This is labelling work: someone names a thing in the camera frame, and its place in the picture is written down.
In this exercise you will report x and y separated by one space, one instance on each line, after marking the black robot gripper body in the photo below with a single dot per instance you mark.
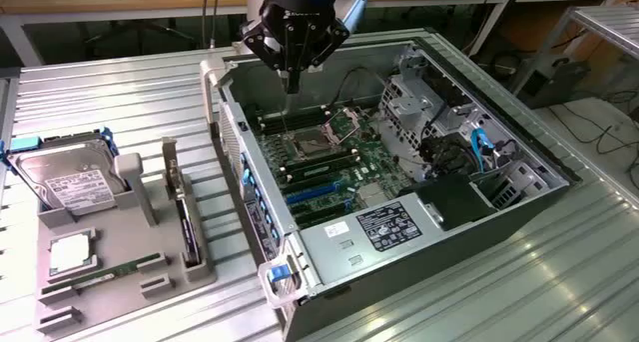
300 5

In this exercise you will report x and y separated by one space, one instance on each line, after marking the graphics card with metal bracket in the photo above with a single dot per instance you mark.
189 226

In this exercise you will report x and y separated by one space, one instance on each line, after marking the metal socket cover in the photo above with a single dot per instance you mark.
342 121

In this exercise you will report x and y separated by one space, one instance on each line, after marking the silver drive cage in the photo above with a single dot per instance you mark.
405 106

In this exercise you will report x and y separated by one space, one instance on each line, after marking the black chair base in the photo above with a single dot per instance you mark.
141 29

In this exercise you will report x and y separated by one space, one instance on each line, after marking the CPU socket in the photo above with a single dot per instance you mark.
310 143

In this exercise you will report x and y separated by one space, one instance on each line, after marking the green motherboard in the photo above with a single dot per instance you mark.
370 162

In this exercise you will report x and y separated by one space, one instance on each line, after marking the installed RAM stick with label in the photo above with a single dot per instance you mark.
322 168

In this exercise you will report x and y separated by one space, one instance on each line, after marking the blue expansion slot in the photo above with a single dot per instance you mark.
310 194

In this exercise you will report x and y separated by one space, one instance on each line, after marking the silver chipset heatsink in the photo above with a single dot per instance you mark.
374 194

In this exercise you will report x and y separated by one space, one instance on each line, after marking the black expansion slot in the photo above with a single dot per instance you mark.
320 212

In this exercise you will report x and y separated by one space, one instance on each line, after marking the black plastic air shroud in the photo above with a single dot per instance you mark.
450 203

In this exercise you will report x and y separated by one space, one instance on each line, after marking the silver hard disk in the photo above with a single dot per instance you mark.
75 185

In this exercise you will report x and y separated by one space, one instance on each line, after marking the blue disk caddy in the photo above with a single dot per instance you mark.
25 144

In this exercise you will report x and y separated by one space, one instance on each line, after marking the grey power supply unit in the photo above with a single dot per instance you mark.
340 252

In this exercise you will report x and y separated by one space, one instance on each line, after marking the grey parts rack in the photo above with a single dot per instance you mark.
125 244

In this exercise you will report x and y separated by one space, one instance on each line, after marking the blue case latch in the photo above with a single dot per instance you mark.
280 274

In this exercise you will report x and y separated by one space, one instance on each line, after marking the open black PC case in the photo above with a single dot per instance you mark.
425 267

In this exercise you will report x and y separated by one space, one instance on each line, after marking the silver CPU chip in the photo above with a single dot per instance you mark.
70 252

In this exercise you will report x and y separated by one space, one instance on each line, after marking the green RAM stick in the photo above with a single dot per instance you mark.
110 272

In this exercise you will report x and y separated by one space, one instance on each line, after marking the aluminium frame table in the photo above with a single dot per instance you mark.
614 24

